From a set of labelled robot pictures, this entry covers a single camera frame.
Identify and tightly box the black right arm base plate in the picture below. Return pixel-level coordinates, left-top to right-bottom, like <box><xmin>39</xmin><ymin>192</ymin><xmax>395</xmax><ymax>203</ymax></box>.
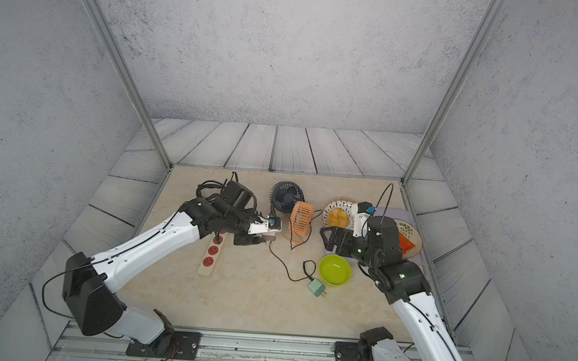
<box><xmin>334</xmin><ymin>327</ymin><xmax>394</xmax><ymax>361</ymax></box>

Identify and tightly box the green usb power adapter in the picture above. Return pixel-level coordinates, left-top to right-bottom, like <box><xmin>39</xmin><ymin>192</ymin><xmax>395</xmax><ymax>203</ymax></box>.
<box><xmin>308</xmin><ymin>279</ymin><xmax>326</xmax><ymax>297</ymax></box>

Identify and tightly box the green plastic bowl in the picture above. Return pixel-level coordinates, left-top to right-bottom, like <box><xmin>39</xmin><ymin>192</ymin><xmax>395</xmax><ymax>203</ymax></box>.
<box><xmin>318</xmin><ymin>255</ymin><xmax>352</xmax><ymax>287</ymax></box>

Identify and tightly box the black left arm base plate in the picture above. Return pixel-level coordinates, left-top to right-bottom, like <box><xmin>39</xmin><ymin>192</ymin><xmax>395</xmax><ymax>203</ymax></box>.
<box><xmin>125</xmin><ymin>310</ymin><xmax>202</xmax><ymax>361</ymax></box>

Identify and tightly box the orange desk fan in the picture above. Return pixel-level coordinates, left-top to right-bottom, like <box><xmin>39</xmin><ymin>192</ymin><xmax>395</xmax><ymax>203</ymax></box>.
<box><xmin>283</xmin><ymin>201</ymin><xmax>316</xmax><ymax>243</ymax></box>

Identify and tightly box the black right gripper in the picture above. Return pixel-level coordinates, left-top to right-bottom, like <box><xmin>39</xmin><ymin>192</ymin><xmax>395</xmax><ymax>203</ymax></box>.
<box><xmin>317</xmin><ymin>225</ymin><xmax>383</xmax><ymax>272</ymax></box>

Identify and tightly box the aluminium mounting rail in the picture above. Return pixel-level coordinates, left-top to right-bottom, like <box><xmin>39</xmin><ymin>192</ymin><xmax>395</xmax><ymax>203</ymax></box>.
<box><xmin>43</xmin><ymin>316</ymin><xmax>490</xmax><ymax>361</ymax></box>

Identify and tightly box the black power strip cable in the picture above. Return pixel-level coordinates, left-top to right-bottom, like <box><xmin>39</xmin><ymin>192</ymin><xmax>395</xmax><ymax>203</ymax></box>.
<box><xmin>195</xmin><ymin>168</ymin><xmax>240</xmax><ymax>203</ymax></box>

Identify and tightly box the patterned ceramic plate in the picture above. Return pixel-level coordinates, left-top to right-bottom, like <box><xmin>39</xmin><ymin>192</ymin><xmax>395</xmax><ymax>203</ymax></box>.
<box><xmin>322</xmin><ymin>197</ymin><xmax>358</xmax><ymax>230</ymax></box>

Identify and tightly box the black orange fan cable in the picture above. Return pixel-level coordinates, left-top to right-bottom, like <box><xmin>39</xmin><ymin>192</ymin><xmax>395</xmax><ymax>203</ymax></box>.
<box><xmin>264</xmin><ymin>203</ymin><xmax>324</xmax><ymax>285</ymax></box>

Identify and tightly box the red snack packet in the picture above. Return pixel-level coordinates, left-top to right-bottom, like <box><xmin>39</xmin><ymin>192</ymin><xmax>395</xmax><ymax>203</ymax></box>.
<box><xmin>399</xmin><ymin>233</ymin><xmax>416</xmax><ymax>259</ymax></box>

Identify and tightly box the purple tray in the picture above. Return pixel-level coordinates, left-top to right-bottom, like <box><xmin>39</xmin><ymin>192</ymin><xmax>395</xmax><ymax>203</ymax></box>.
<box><xmin>324</xmin><ymin>203</ymin><xmax>426</xmax><ymax>270</ymax></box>

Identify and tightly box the dark blue desk fan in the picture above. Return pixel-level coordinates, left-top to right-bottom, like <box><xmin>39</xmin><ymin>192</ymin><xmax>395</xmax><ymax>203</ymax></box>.
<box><xmin>269</xmin><ymin>181</ymin><xmax>305</xmax><ymax>214</ymax></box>

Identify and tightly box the beige small plate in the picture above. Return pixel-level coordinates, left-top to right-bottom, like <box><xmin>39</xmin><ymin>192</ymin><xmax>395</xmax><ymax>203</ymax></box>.
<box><xmin>395</xmin><ymin>219</ymin><xmax>423</xmax><ymax>257</ymax></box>

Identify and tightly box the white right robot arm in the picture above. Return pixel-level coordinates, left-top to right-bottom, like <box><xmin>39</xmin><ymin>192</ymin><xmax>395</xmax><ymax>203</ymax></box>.
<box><xmin>320</xmin><ymin>213</ymin><xmax>464</xmax><ymax>361</ymax></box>

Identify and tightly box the yellow bread bun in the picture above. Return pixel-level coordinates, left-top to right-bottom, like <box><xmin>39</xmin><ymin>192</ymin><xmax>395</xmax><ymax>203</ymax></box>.
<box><xmin>327</xmin><ymin>207</ymin><xmax>351</xmax><ymax>229</ymax></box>

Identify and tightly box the pink usb power adapter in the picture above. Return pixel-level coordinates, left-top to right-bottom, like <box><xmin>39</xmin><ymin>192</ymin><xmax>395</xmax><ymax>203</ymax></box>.
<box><xmin>261</xmin><ymin>232</ymin><xmax>277</xmax><ymax>242</ymax></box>

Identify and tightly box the white red power strip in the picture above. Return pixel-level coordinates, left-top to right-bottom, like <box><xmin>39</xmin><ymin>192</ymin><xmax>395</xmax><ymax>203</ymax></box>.
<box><xmin>197</xmin><ymin>233</ymin><xmax>224</xmax><ymax>277</ymax></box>

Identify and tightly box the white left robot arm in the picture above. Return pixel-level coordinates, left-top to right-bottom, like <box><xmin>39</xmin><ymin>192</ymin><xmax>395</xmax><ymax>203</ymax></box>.
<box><xmin>59</xmin><ymin>180</ymin><xmax>282</xmax><ymax>347</ymax></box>

